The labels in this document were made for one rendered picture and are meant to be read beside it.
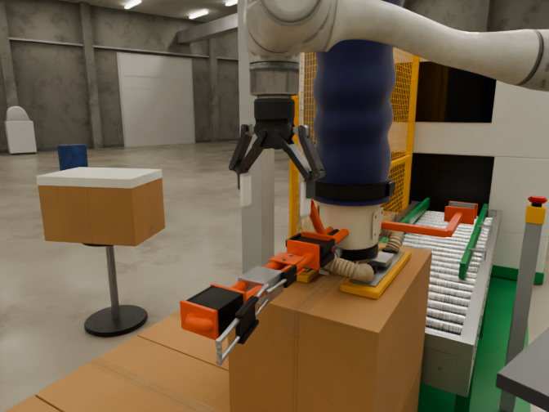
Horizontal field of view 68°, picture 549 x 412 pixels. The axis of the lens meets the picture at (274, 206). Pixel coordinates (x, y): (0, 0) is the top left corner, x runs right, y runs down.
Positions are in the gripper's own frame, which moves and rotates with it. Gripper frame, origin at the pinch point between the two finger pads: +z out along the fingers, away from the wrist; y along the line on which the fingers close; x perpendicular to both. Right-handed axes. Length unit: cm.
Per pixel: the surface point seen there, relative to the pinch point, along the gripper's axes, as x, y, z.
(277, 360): -10.9, 6.0, 41.9
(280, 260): -4.3, 1.2, 12.8
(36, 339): -51, 208, 121
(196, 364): -26, 48, 67
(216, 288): 15.3, 2.4, 12.0
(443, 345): -78, -23, 64
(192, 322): 23.5, 0.4, 14.0
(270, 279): 5.4, -2.3, 12.7
